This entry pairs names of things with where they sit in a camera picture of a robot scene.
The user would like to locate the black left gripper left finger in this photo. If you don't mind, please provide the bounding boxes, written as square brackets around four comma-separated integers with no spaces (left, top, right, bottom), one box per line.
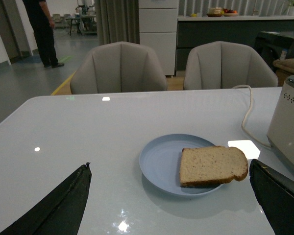
[0,163,92,235]

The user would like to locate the distant table with chairs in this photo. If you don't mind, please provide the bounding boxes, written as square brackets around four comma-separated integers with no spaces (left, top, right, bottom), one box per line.
[52,5,97,35]

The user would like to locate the wooden fruit bowl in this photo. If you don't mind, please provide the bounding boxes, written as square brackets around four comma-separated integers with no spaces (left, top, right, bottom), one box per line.
[223,8,238,17]

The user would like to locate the beige curtain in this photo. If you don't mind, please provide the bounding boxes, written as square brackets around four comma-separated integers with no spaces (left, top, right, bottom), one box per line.
[95,0,140,45]

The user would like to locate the person in dark clothes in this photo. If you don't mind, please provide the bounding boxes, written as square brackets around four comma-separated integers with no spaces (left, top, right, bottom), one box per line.
[23,0,64,69]

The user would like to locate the light blue plate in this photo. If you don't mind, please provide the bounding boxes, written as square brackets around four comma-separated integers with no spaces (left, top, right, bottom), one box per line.
[139,134,222,197]

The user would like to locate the right grey upholstered chair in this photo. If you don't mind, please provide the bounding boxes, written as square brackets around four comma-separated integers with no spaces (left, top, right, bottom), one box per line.
[184,41,278,90]

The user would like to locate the beige sofa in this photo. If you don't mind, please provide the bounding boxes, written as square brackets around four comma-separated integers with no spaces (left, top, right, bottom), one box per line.
[273,58,294,87]

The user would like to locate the grey upholstered chair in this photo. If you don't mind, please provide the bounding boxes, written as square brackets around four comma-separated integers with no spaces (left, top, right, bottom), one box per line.
[70,42,167,94]
[184,41,278,90]

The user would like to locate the black appliance cabinet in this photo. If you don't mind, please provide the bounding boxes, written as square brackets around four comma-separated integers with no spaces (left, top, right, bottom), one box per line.
[254,31,294,71]

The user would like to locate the white toaster power cable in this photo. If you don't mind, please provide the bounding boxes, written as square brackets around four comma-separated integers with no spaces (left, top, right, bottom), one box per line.
[231,84,271,148]

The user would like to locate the left grey upholstered chair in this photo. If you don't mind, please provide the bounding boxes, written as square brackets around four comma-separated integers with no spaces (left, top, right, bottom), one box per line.
[70,42,167,94]

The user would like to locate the white drawer cabinet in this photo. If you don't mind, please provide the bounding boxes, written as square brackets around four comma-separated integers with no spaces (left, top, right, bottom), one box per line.
[139,0,179,75]

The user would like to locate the cream two-slot toaster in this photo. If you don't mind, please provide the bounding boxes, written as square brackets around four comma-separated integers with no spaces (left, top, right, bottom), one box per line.
[267,75,294,171]

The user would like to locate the dark grey kitchen counter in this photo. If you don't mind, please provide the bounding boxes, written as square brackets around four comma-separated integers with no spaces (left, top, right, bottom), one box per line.
[175,16,294,72]

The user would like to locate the slice of bread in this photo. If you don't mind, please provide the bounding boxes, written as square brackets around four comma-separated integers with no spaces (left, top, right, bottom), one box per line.
[179,146,248,187]

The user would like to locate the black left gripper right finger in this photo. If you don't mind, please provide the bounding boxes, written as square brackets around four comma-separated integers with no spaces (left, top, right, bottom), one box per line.
[249,159,294,235]

